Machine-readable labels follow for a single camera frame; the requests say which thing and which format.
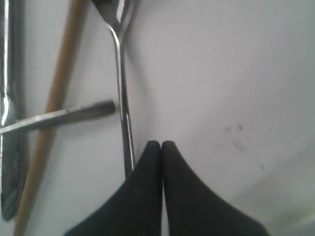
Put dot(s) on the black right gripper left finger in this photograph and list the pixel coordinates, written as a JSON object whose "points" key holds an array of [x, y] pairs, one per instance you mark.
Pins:
{"points": [[136, 207]]}

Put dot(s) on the stainless steel fork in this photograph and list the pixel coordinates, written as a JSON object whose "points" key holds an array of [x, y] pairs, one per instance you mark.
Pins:
{"points": [[72, 114]]}

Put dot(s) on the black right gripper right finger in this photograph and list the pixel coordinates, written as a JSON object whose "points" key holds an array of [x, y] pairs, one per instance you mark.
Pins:
{"points": [[193, 209]]}

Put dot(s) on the stainless steel knife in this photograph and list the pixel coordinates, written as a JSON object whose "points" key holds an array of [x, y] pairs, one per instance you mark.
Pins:
{"points": [[12, 171]]}

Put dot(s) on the stainless steel spoon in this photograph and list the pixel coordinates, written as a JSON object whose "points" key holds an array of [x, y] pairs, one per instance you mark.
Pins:
{"points": [[117, 15]]}

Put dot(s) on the brown wooden chopstick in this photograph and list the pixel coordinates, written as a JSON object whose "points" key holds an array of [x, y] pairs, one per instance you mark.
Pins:
{"points": [[55, 99]]}

